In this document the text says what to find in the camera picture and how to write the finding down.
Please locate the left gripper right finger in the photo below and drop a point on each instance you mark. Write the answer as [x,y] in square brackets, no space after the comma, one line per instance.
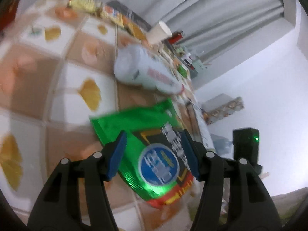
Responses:
[250,205]

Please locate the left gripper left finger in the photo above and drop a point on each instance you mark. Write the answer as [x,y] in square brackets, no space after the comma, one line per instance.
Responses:
[74,196]

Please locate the green red chip bag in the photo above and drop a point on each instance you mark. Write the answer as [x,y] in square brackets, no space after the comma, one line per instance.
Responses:
[154,164]

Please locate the floral patterned board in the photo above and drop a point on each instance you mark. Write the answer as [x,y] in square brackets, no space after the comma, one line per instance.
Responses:
[223,111]

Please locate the dark grey cabinet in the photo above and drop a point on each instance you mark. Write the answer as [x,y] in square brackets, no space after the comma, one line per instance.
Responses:
[192,59]

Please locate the red thermos bottle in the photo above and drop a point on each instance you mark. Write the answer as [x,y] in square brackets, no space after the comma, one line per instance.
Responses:
[176,36]

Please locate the white grey curtain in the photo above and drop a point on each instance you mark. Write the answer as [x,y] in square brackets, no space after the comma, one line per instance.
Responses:
[210,25]

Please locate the patterned tablecloth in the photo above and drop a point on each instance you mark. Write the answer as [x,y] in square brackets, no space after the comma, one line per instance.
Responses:
[56,73]

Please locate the white yogurt drink bottle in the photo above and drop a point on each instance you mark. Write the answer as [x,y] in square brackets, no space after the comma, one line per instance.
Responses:
[135,66]

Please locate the white paper cup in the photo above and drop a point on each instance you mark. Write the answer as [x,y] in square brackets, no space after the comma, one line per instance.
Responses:
[158,33]

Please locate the gold foil flat packet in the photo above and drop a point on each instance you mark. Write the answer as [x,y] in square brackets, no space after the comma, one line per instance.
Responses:
[134,30]

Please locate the orange cartoon snack packet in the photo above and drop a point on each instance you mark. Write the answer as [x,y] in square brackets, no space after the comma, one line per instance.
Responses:
[113,15]

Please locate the dark box with pictures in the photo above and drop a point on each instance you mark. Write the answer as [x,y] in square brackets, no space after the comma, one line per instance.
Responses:
[130,14]

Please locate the gold snack packet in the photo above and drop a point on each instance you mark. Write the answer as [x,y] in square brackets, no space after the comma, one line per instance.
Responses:
[87,6]

